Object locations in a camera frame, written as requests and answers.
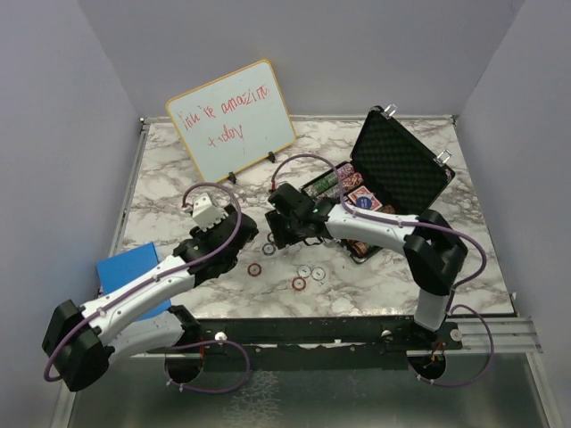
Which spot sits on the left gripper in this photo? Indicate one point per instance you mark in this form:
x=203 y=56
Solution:
x=198 y=232

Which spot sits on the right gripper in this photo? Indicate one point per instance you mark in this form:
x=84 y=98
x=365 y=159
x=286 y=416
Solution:
x=282 y=236

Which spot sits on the blue 10 poker chip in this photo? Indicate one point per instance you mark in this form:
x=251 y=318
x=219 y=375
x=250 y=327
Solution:
x=268 y=249

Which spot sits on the red 5 poker chip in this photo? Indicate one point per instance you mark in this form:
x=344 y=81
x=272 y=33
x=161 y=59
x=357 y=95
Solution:
x=299 y=283
x=254 y=269

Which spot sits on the white 1 poker chip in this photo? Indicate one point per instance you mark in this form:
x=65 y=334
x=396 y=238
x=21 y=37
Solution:
x=304 y=271
x=318 y=273

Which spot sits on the blue small blind button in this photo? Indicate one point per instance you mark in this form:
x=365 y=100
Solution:
x=364 y=202

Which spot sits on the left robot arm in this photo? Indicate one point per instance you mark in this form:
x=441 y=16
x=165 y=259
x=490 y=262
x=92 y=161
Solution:
x=78 y=339

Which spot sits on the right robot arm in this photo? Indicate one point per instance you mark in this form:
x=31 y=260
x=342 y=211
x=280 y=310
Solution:
x=434 y=252

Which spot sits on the blue plastic box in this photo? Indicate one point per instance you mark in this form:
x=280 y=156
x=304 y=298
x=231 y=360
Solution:
x=121 y=269

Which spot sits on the red playing card deck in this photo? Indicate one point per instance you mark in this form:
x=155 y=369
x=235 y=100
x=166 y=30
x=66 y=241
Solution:
x=363 y=191

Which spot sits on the black poker chip case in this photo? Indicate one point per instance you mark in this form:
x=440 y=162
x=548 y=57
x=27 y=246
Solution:
x=404 y=176

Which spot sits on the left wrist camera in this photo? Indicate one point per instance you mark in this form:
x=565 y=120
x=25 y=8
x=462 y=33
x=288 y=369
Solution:
x=205 y=213

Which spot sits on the white whiteboard yellow frame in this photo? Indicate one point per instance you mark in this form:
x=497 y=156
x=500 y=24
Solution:
x=233 y=122

